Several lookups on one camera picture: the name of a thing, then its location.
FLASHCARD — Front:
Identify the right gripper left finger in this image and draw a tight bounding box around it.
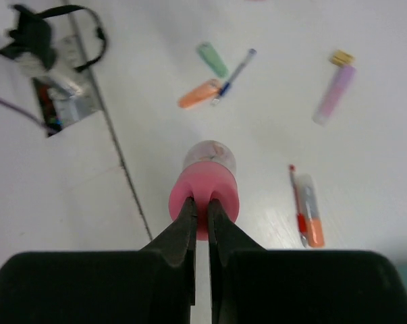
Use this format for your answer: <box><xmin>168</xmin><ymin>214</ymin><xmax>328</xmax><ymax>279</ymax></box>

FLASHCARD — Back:
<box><xmin>141</xmin><ymin>197</ymin><xmax>196</xmax><ymax>306</ymax></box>

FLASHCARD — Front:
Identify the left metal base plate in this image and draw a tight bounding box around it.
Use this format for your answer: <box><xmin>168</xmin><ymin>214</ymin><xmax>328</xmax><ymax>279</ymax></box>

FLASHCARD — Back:
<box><xmin>16</xmin><ymin>36</ymin><xmax>101</xmax><ymax>128</ymax></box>

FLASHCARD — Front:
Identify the orange highlighter lower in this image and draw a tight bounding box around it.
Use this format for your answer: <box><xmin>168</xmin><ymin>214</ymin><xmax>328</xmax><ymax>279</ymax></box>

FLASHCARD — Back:
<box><xmin>178</xmin><ymin>79</ymin><xmax>221</xmax><ymax>109</ymax></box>

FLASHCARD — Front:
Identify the red ballpoint pen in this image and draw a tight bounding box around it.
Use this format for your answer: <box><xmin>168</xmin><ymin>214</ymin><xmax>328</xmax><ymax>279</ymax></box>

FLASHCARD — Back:
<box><xmin>289</xmin><ymin>165</ymin><xmax>308</xmax><ymax>248</ymax></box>

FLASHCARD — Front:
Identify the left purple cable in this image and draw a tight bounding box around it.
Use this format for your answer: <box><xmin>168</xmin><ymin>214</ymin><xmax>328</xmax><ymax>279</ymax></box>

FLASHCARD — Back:
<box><xmin>0</xmin><ymin>91</ymin><xmax>47</xmax><ymax>128</ymax></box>

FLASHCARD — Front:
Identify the green highlighter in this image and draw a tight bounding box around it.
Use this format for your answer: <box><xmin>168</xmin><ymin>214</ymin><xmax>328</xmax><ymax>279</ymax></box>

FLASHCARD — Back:
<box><xmin>196</xmin><ymin>42</ymin><xmax>228</xmax><ymax>78</ymax></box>

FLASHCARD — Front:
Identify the pink capped glue bottle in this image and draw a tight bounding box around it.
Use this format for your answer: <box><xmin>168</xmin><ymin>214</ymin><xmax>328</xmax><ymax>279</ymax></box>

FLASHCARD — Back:
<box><xmin>169</xmin><ymin>140</ymin><xmax>240</xmax><ymax>241</ymax></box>

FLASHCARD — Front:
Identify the small gold eraser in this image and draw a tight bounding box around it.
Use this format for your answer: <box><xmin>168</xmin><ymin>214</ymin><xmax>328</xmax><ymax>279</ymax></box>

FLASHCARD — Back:
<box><xmin>329</xmin><ymin>50</ymin><xmax>355</xmax><ymax>67</ymax></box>

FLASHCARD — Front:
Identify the purple highlighter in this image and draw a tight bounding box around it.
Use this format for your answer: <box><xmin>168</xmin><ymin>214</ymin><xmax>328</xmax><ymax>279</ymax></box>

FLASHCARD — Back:
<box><xmin>313</xmin><ymin>65</ymin><xmax>356</xmax><ymax>126</ymax></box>

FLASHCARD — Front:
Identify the blue ballpoint pen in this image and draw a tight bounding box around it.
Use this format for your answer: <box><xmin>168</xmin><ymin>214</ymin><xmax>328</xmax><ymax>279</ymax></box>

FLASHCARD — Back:
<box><xmin>211</xmin><ymin>49</ymin><xmax>256</xmax><ymax>106</ymax></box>

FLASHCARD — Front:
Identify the grey orange highlighter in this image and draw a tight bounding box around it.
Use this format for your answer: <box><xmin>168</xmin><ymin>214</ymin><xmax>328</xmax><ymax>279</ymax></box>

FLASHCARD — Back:
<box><xmin>296</xmin><ymin>173</ymin><xmax>325</xmax><ymax>248</ymax></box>

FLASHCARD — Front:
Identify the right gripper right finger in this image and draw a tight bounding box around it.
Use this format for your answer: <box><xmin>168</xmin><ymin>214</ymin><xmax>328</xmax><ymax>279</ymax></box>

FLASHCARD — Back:
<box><xmin>208</xmin><ymin>199</ymin><xmax>264</xmax><ymax>323</ymax></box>

